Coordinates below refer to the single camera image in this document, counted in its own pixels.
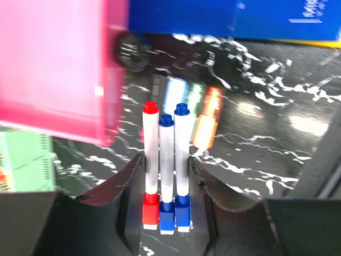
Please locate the blue folder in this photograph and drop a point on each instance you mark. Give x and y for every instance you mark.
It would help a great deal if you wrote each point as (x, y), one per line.
(298, 20)

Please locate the pink top drawer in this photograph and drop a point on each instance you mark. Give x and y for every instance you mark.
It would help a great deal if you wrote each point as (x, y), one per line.
(59, 75)

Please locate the orange highlighter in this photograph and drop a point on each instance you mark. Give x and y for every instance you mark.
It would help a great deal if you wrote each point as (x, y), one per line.
(207, 121)

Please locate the red whiteboard marker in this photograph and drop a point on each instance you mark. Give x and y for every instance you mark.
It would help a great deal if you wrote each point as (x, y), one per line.
(150, 117)

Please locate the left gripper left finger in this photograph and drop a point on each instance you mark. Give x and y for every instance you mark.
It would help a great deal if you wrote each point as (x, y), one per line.
(105, 220)

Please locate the green file organizer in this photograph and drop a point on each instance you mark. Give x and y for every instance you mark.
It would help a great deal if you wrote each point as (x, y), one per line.
(26, 163)

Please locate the blue highlighter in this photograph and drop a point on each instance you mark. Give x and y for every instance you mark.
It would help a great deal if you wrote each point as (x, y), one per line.
(176, 91)

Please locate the blue whiteboard marker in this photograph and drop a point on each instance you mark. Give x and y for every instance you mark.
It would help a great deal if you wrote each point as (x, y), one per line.
(182, 135)
(166, 159)

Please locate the black marble desk mat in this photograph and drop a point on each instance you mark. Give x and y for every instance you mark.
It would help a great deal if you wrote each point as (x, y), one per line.
(278, 136)

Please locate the green highlighter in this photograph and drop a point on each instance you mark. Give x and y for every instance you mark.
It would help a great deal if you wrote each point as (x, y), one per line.
(195, 97)

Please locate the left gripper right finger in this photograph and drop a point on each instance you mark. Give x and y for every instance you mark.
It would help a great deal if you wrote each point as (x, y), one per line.
(226, 222)

